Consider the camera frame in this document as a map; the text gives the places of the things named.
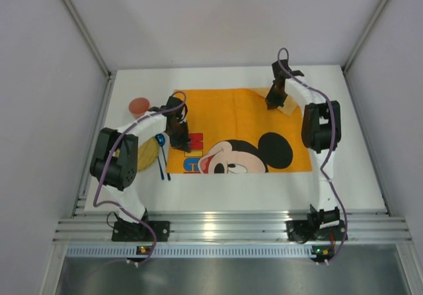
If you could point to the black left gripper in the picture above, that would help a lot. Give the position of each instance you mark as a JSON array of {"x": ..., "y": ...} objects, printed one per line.
[{"x": 179, "y": 136}]

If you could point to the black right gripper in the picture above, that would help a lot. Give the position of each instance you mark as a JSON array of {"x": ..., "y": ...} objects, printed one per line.
[{"x": 276, "y": 94}]

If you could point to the blue metal spoon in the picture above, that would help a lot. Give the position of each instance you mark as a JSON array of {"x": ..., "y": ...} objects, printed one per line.
[{"x": 161, "y": 141}]

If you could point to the round woven bamboo plate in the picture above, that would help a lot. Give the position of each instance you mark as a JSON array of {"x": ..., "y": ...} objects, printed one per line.
[{"x": 147, "y": 154}]

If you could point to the pink plastic cup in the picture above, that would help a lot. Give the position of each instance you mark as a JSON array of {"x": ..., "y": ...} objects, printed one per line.
[{"x": 138, "y": 107}]

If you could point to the blue metal fork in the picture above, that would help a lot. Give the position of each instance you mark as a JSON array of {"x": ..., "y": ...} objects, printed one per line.
[{"x": 160, "y": 167}]

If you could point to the orange cartoon mouse placemat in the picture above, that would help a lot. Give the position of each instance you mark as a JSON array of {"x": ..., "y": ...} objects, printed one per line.
[{"x": 233, "y": 131}]

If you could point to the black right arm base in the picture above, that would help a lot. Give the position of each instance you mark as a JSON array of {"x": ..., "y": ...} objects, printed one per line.
[{"x": 314, "y": 230}]

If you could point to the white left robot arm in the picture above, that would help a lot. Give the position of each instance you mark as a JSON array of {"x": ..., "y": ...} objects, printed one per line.
[{"x": 115, "y": 157}]

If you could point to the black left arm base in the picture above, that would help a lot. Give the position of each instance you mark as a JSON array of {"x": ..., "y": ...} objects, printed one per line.
[{"x": 131, "y": 232}]

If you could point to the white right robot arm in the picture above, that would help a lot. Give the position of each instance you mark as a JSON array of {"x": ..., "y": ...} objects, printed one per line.
[{"x": 320, "y": 134}]

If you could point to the left aluminium corner post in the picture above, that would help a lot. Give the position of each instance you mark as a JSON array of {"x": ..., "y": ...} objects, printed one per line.
[{"x": 86, "y": 36}]

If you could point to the aluminium corner post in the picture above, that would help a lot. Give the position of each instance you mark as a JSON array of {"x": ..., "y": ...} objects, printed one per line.
[
  {"x": 365, "y": 34},
  {"x": 86, "y": 36}
]

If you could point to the aluminium table edge rail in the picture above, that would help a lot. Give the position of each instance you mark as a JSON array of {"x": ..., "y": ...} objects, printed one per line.
[{"x": 233, "y": 227}]

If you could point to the perforated grey cable duct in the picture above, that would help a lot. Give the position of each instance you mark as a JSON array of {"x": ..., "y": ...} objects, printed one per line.
[{"x": 197, "y": 251}]

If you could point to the right aluminium corner post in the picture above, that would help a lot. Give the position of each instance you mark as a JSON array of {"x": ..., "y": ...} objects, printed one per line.
[{"x": 365, "y": 34}]

